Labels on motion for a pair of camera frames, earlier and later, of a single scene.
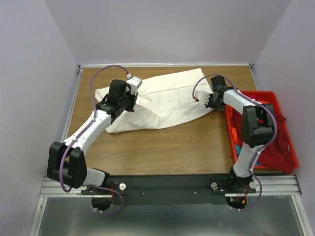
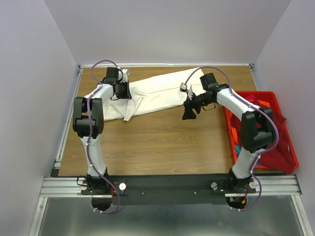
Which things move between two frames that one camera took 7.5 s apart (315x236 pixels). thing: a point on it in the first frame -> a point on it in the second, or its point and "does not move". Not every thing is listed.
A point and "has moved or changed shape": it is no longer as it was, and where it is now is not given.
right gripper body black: x=214 y=104 -> x=200 y=100
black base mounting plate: x=173 y=189 does not move
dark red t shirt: x=279 y=156 does not move
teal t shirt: x=238 y=148 does not move
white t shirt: x=161 y=101 has moved or changed shape
